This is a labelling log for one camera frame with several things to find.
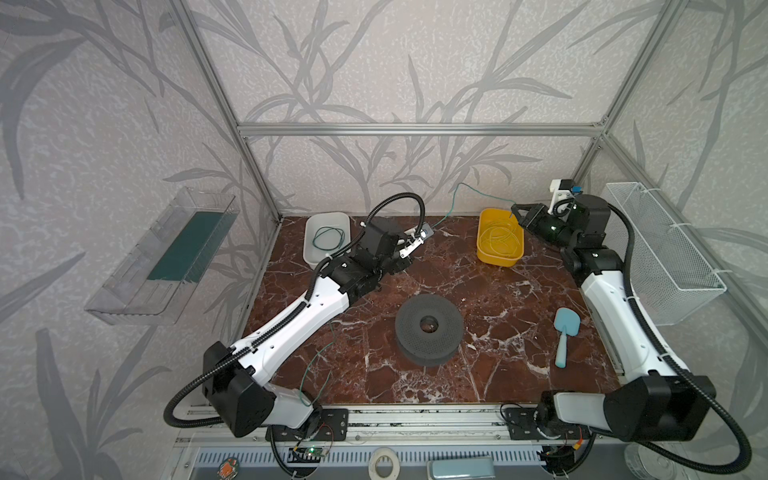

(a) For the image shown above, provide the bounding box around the white wire basket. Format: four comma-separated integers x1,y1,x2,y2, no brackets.
601,182,727,326

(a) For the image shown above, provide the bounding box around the clear wall shelf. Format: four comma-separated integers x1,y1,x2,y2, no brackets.
85,187,240,326

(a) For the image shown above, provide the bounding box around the yellow cable coil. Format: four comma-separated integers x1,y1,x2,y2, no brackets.
483,219,522,259

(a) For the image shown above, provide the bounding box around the yellow plastic bin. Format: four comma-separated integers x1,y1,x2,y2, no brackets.
476,208,525,268

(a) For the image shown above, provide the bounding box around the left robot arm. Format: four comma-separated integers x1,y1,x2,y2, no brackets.
163,192,433,438

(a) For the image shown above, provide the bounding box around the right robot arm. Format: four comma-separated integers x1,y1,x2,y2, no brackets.
511,194,753,475

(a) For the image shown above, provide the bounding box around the aluminium mounting rail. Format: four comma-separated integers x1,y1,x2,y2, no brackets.
173,403,679,448

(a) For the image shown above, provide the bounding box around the grey perforated spool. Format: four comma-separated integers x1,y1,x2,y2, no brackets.
395,294,465,367

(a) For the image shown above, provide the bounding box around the white tape roll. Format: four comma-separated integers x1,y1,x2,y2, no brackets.
367,447,401,480

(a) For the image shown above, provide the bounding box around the green cable coil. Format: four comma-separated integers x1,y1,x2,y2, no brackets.
311,225,348,253

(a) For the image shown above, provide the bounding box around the white plastic bin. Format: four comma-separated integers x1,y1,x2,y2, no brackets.
303,212,351,269

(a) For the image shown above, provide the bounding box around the light blue box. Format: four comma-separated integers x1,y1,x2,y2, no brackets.
427,457,496,480

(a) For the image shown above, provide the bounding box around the light blue spatula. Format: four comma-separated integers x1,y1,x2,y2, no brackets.
554,308,581,368

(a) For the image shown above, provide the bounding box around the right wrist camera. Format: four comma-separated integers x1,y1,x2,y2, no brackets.
547,179,583,215

